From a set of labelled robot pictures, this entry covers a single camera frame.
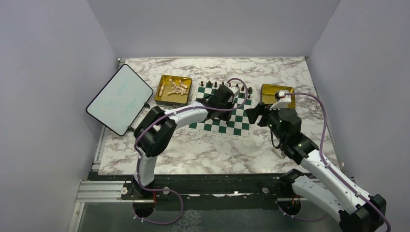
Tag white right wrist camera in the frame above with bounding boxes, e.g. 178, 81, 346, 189
269, 90, 292, 111

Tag black mounting rail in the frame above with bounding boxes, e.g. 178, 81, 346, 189
88, 172, 302, 215

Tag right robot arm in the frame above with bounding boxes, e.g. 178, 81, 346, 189
246, 102, 386, 232

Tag gold tin with light pieces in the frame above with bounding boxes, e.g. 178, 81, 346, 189
154, 75, 193, 106

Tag beige black small device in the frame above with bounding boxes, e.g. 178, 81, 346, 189
273, 148, 287, 159

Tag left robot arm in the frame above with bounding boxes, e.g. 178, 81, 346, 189
133, 85, 240, 199

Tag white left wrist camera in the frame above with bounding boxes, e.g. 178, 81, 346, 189
228, 86, 240, 103

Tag green white chess board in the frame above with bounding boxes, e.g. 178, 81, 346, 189
185, 83, 253, 141

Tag small whiteboard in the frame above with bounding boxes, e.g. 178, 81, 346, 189
86, 64, 153, 136

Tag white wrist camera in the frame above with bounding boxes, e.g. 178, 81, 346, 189
228, 86, 240, 103
269, 90, 292, 111

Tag gold tin with dark pieces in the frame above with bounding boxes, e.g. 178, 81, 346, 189
260, 84, 295, 109

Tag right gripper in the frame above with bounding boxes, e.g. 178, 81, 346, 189
246, 101, 287, 144

